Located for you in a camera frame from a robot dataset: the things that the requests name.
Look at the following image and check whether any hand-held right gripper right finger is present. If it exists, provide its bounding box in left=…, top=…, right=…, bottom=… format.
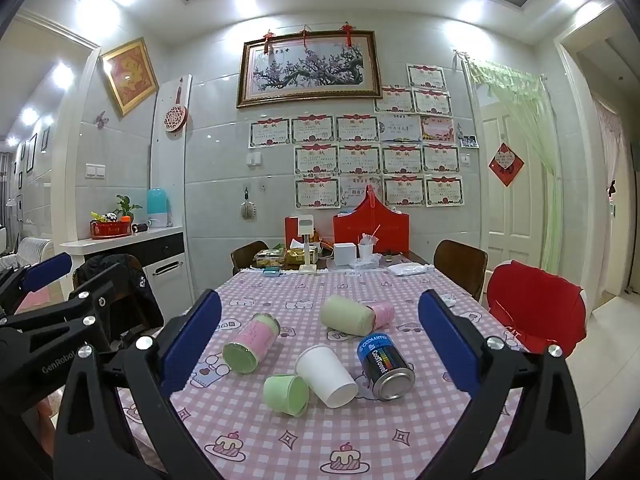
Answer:
left=418, top=289, right=587, bottom=480

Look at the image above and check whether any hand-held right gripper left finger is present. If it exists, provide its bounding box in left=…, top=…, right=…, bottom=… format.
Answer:
left=54, top=289, right=222, bottom=480

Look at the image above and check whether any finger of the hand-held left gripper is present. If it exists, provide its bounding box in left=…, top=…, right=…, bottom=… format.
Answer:
left=0, top=252, right=74, bottom=317
left=0, top=263, right=132, bottom=357

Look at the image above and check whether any small pink cup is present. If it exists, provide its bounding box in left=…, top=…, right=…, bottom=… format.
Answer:
left=369, top=302, right=396, bottom=328

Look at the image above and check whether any small green cup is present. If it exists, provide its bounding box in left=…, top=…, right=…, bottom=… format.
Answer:
left=263, top=374, right=311, bottom=417

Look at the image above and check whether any pale green cup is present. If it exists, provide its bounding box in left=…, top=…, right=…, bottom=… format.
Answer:
left=320, top=295, right=377, bottom=338

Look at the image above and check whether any white cup with straws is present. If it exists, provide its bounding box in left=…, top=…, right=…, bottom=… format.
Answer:
left=357, top=226, right=382, bottom=261

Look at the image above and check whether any white paper cup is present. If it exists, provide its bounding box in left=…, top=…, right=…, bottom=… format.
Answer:
left=295, top=344, right=359, bottom=409

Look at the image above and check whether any black jacket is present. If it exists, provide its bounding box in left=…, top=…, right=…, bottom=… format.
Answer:
left=72, top=254, right=165, bottom=342

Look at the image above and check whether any pink green-lidded can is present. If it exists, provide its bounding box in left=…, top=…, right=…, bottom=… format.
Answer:
left=221, top=312, right=280, bottom=375

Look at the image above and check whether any dark printed metal can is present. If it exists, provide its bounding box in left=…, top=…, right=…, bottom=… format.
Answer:
left=356, top=332, right=416, bottom=402

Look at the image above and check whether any red planter tray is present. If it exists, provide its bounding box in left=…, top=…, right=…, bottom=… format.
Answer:
left=90, top=220, right=132, bottom=240

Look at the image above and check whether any brown wooden chair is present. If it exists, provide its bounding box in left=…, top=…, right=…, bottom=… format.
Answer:
left=433, top=239, right=488, bottom=302
left=230, top=240, right=271, bottom=276

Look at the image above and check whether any white crumpled paper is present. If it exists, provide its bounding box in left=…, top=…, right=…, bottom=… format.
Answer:
left=390, top=262, right=437, bottom=277

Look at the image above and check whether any white sideboard cabinet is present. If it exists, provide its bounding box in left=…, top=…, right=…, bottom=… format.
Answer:
left=60, top=226, right=189, bottom=303

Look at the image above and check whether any red chair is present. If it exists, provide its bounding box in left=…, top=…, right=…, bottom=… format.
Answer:
left=486, top=260, right=587, bottom=357

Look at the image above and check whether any green potted plant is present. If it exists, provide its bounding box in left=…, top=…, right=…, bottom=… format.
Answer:
left=114, top=195, right=143, bottom=223

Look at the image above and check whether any clear food container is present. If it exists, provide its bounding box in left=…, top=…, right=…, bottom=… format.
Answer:
left=252, top=247, right=292, bottom=269

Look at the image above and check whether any blue and white humidifier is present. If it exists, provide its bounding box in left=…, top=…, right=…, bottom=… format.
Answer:
left=146, top=188, right=174, bottom=229

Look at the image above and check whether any red gift basket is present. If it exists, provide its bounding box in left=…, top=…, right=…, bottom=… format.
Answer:
left=332, top=185, right=412, bottom=257

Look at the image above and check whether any white door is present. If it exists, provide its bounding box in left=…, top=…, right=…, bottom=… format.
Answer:
left=479, top=102, right=547, bottom=272

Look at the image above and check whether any pink checked tablecloth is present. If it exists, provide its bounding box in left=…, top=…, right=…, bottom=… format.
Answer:
left=119, top=265, right=532, bottom=480

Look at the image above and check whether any white stand lamp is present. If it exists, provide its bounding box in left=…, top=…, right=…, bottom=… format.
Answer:
left=295, top=215, right=321, bottom=274

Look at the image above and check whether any red diamond door decoration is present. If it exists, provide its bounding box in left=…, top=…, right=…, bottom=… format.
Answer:
left=488, top=142, right=525, bottom=187

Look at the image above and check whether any gold framed red picture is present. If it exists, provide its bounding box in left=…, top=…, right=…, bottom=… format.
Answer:
left=99, top=36, right=160, bottom=118

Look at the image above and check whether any framed plum blossom painting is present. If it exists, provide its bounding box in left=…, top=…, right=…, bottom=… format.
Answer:
left=236, top=30, right=383, bottom=109

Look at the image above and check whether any round red wall ornament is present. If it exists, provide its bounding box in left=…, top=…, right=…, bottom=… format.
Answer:
left=164, top=80, right=189, bottom=135

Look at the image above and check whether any group of wall certificates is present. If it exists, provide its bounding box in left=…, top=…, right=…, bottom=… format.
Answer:
left=248, top=62, right=466, bottom=209

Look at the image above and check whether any green string curtain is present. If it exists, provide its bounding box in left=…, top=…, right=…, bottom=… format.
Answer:
left=467, top=57, right=559, bottom=272

